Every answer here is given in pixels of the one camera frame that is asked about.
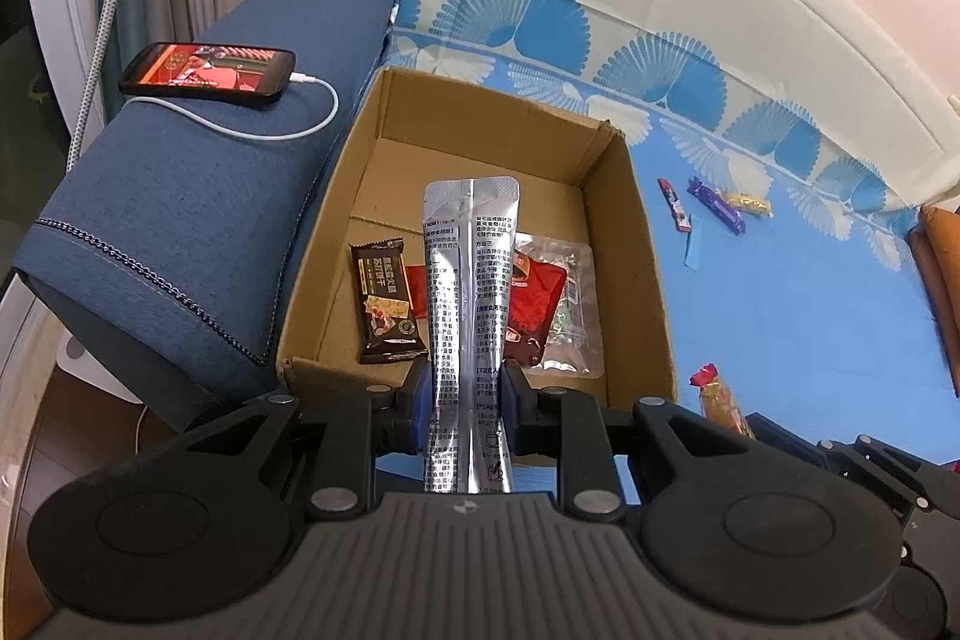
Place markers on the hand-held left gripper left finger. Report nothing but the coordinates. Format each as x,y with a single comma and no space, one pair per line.
421,407

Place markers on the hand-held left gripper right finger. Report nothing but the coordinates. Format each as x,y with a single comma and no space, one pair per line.
510,407

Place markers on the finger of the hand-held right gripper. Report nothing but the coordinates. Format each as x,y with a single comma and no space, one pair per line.
784,431

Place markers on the orange twist-wrapped snack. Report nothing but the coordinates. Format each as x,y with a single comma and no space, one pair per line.
721,400

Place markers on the red and maroon snack packet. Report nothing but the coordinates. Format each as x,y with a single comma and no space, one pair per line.
536,302

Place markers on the clear bag of candies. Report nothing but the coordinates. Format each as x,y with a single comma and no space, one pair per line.
581,325

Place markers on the dark brown biscuit packet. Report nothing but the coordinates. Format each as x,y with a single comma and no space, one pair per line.
386,302

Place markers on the plain red snack packet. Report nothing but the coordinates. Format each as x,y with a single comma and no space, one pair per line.
416,291

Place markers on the silver foil sachet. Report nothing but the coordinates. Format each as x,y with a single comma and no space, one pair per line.
469,280

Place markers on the cardboard box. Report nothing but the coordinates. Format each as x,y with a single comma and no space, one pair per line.
622,280

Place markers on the blue fan-patterned sheet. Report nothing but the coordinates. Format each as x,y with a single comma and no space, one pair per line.
787,310

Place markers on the orange cushion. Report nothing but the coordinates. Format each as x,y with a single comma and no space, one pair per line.
941,287

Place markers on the yellow wrapped candy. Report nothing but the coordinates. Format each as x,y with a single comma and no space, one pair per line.
750,205

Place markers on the purple wrapped candy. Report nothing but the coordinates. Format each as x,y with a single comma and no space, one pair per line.
716,203

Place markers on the red and white candy bar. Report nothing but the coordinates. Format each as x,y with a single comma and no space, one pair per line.
675,206

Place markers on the blue sofa armrest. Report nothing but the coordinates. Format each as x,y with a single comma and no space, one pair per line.
187,205

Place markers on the white flat floor object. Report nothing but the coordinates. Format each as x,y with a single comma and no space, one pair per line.
90,370

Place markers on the black smartphone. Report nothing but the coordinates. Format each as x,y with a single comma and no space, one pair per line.
202,70

